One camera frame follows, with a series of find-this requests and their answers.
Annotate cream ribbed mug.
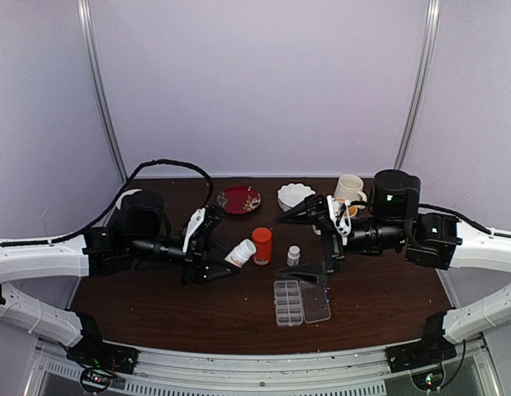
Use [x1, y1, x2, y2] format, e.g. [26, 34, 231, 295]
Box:
[334, 174, 367, 210]

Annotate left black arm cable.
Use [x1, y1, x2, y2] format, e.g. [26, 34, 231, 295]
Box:
[0, 158, 215, 252]

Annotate red floral plate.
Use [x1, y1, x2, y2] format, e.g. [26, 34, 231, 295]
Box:
[216, 186, 262, 215]

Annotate front aluminium rail base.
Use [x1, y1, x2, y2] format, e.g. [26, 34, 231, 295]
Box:
[23, 322, 503, 395]

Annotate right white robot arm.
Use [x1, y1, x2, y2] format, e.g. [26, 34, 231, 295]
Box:
[277, 169, 511, 274]

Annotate orange pill bottle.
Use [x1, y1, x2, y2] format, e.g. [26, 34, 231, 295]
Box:
[252, 227, 272, 266]

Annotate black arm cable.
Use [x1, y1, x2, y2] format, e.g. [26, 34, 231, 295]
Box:
[415, 201, 511, 240]
[0, 158, 215, 252]

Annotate white scalloped bowl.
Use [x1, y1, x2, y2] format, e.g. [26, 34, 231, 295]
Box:
[277, 183, 316, 212]

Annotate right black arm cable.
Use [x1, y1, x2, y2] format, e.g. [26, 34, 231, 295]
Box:
[415, 201, 511, 240]

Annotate floral mug yellow inside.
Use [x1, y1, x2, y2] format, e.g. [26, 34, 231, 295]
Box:
[312, 195, 358, 236]

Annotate clear plastic pill organizer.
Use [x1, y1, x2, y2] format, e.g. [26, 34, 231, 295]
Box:
[273, 280, 331, 327]

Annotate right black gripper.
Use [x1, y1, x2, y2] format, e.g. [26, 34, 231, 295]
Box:
[274, 197, 408, 290]

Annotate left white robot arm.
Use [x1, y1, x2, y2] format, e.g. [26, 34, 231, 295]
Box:
[0, 189, 256, 366]

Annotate right aluminium frame post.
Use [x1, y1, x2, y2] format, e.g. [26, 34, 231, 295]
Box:
[394, 0, 441, 170]

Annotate small white bottle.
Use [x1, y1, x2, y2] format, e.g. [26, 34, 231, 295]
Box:
[286, 245, 300, 266]
[224, 238, 257, 268]

